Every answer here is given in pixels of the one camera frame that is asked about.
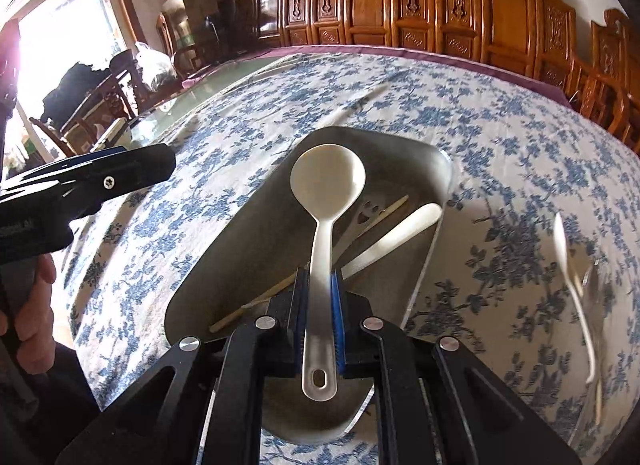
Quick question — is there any rectangular metal tin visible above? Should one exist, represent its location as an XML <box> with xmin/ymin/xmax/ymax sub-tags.
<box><xmin>164</xmin><ymin>126</ymin><xmax>453</xmax><ymax>446</ymax></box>

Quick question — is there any large white spoon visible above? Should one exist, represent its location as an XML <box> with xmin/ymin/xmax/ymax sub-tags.
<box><xmin>290</xmin><ymin>144</ymin><xmax>367</xmax><ymax>402</ymax></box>

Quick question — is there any dark wooden chair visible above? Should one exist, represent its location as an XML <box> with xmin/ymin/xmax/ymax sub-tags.
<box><xmin>29</xmin><ymin>62</ymin><xmax>166</xmax><ymax>157</ymax></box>

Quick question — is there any slim white spoon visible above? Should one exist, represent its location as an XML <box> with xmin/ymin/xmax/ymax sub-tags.
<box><xmin>552</xmin><ymin>212</ymin><xmax>598</xmax><ymax>383</ymax></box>

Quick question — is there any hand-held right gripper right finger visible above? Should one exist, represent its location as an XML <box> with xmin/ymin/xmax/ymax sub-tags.
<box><xmin>330</xmin><ymin>267</ymin><xmax>583</xmax><ymax>465</ymax></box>

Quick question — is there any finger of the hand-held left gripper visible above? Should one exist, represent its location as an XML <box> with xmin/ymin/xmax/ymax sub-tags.
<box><xmin>0</xmin><ymin>142</ymin><xmax>177</xmax><ymax>218</ymax></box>

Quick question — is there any carved wooden armchair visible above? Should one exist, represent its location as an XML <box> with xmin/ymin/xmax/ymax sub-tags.
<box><xmin>590</xmin><ymin>8</ymin><xmax>640</xmax><ymax>156</ymax></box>

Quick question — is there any carved wooden sofa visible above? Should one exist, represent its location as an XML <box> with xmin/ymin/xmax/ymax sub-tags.
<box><xmin>242</xmin><ymin>0</ymin><xmax>633</xmax><ymax>138</ymax></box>

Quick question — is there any person's left hand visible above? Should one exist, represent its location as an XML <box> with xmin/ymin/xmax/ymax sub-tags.
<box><xmin>12</xmin><ymin>252</ymin><xmax>58</xmax><ymax>372</ymax></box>

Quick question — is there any blue floral tablecloth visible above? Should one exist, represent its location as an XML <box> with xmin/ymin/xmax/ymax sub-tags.
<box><xmin>65</xmin><ymin>52</ymin><xmax>640</xmax><ymax>465</ymax></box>

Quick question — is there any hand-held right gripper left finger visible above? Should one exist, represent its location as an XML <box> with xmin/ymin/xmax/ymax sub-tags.
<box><xmin>55</xmin><ymin>266</ymin><xmax>313</xmax><ymax>465</ymax></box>

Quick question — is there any white spoon handle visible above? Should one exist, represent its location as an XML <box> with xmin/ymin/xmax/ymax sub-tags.
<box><xmin>344</xmin><ymin>202</ymin><xmax>444</xmax><ymax>282</ymax></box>

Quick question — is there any white plastic bag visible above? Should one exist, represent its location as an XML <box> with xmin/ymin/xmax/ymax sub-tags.
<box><xmin>135</xmin><ymin>42</ymin><xmax>177</xmax><ymax>92</ymax></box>

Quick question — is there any dark clothing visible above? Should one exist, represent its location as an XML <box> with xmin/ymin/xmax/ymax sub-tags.
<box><xmin>0</xmin><ymin>340</ymin><xmax>103</xmax><ymax>465</ymax></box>

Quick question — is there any black clothes pile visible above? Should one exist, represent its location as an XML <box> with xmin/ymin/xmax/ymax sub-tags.
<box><xmin>42</xmin><ymin>52</ymin><xmax>146</xmax><ymax>122</ymax></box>

